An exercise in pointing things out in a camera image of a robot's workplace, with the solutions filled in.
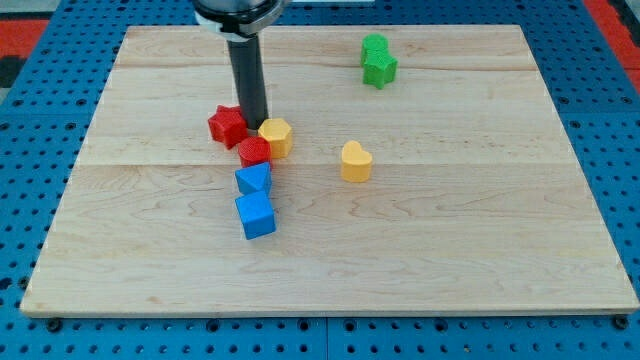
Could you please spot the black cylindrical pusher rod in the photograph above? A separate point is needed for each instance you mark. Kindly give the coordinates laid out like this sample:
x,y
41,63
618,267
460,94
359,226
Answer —
x,y
247,68

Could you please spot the red star block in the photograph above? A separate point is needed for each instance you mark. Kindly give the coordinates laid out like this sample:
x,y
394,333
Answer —
x,y
228,126

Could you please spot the blue triangle block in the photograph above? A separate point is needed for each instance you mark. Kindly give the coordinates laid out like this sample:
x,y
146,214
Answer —
x,y
254,178

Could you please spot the green star block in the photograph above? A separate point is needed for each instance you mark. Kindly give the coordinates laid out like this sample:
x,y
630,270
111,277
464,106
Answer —
x,y
379,68

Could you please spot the yellow hexagon block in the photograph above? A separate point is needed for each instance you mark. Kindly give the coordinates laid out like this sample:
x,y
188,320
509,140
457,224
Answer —
x,y
278,133

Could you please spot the red cylinder block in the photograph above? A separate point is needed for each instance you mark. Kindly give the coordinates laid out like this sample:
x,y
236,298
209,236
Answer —
x,y
253,151

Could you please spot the green cylinder block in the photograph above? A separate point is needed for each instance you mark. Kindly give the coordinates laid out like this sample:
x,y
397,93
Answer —
x,y
372,43

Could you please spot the yellow heart block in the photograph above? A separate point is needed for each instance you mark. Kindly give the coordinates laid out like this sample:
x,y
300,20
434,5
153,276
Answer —
x,y
356,163

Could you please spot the blue cube block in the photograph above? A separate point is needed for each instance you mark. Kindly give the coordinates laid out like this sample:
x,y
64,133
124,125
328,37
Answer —
x,y
256,214

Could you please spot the wooden board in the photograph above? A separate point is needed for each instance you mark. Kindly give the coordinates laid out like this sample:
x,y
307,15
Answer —
x,y
476,204

